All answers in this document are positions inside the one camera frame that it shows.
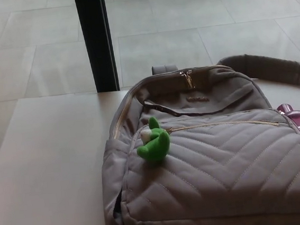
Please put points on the grey quilted backpack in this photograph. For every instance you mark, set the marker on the grey quilted backpack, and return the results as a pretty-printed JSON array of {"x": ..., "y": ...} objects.
[{"x": 214, "y": 170}]

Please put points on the purple transparent bottle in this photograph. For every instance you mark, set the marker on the purple transparent bottle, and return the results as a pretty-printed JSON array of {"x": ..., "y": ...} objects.
[{"x": 297, "y": 119}]

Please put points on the black window frame post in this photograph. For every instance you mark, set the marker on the black window frame post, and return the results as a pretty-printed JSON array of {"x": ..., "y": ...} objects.
[{"x": 96, "y": 43}]

